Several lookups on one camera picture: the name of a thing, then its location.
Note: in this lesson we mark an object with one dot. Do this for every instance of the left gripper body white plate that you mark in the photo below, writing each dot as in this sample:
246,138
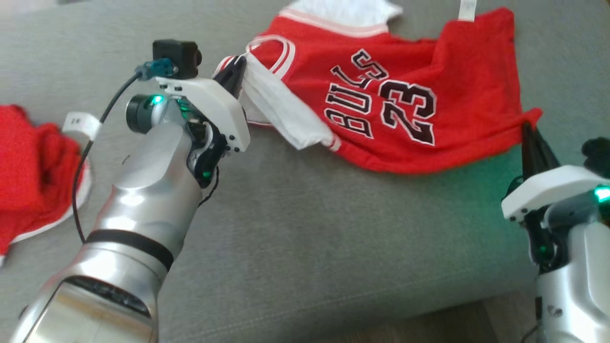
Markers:
219,114

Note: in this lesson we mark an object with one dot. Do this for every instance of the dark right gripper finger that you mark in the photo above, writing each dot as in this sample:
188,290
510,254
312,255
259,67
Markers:
544,157
529,152

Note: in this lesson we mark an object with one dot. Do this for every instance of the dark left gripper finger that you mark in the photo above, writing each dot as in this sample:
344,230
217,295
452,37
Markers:
228,69
237,78

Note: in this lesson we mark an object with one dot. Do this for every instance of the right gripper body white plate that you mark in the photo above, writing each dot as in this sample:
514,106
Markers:
548,188

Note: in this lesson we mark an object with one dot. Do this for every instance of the red Bulls basketball jersey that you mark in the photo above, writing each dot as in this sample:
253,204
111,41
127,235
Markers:
429,71

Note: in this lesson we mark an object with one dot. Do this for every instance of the red shorts white trim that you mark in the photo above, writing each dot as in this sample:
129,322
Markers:
33,176

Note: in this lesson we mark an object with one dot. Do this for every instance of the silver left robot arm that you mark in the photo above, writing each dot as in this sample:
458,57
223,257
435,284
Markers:
143,200

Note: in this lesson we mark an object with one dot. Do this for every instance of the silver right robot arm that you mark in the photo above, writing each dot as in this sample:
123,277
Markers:
581,286

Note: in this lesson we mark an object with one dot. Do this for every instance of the grey sofa seat cushion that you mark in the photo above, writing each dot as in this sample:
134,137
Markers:
333,228

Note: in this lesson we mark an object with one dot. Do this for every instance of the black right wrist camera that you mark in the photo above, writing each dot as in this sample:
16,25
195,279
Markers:
598,155

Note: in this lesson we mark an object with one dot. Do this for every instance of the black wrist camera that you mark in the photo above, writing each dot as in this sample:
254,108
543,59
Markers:
598,155
174,55

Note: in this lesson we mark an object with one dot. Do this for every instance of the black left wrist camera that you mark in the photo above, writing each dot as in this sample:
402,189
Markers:
174,55

